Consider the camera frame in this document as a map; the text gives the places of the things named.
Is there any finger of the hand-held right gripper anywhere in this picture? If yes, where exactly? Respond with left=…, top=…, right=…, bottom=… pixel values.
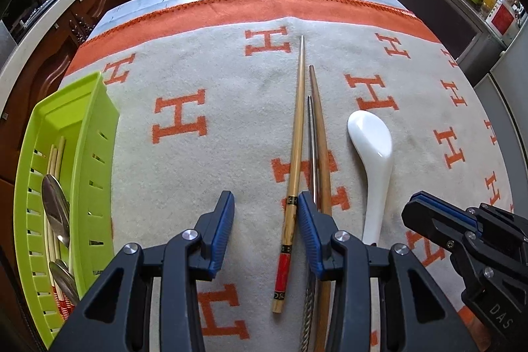
left=416, top=190, right=528, bottom=244
left=402, top=199, right=492, bottom=283

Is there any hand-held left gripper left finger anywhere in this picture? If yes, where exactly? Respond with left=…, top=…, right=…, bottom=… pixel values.
left=49, top=190, right=236, bottom=352

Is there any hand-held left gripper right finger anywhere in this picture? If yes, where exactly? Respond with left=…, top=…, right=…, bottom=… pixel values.
left=297, top=190, right=479, bottom=352

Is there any light bamboo chopstick red end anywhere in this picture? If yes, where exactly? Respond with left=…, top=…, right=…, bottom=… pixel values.
left=271, top=35, right=307, bottom=315

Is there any white ceramic spoon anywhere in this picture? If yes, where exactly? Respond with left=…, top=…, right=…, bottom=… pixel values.
left=347, top=110, right=393, bottom=245

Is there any twisted metal chopstick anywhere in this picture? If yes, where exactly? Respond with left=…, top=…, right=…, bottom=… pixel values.
left=299, top=95, right=321, bottom=352

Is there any brown wooden chopstick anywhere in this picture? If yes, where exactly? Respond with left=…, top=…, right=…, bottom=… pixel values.
left=309, top=64, right=333, bottom=352

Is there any green plastic utensil tray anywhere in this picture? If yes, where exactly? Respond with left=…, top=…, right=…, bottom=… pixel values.
left=13, top=72, right=121, bottom=350

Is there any large metal spoon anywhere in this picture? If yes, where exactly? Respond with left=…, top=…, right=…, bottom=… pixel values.
left=41, top=173, right=72, bottom=247
left=49, top=259, right=81, bottom=305

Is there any red striped bamboo chopstick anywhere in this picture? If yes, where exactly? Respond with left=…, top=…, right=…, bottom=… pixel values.
left=46, top=135, right=77, bottom=320
left=45, top=145, right=71, bottom=322

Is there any orange and white printed blanket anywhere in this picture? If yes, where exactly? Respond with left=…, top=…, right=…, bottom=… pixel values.
left=62, top=0, right=516, bottom=352

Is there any red box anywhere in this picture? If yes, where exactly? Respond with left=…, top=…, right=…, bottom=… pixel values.
left=489, top=3, right=518, bottom=35

